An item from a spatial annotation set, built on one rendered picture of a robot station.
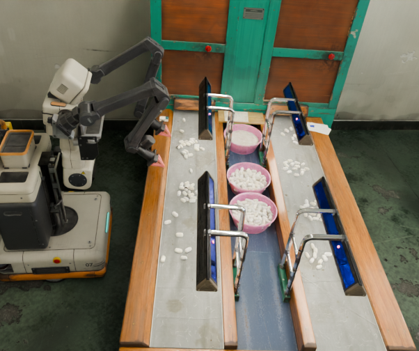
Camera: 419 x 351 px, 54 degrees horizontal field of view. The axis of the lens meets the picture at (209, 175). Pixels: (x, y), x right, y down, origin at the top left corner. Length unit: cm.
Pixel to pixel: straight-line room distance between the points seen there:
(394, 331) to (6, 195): 202
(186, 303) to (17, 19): 279
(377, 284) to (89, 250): 167
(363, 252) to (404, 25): 260
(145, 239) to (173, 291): 32
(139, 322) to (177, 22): 184
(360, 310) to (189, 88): 183
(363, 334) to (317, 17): 190
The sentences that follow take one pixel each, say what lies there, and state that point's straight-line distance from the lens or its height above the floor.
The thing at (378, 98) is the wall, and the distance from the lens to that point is 463.
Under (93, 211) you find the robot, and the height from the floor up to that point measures 28.
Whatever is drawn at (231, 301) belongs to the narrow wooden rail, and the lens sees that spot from 190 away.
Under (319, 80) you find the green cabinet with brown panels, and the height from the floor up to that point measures 105.
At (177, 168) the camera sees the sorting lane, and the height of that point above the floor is 74.
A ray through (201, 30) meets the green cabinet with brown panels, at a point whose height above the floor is 135.
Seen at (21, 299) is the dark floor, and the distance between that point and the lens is 295.
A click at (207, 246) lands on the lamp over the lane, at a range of 162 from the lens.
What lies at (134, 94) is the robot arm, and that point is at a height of 135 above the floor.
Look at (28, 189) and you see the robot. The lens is 242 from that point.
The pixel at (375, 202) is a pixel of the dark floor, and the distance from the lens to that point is 383.
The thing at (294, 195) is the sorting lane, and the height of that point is 74.
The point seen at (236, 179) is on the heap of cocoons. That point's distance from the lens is 251.
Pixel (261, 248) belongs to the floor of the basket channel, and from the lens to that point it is 223.
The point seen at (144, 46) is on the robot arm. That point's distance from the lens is 237.
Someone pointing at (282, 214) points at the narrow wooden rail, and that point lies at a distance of 230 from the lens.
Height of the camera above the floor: 234
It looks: 40 degrees down
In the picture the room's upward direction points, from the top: 5 degrees clockwise
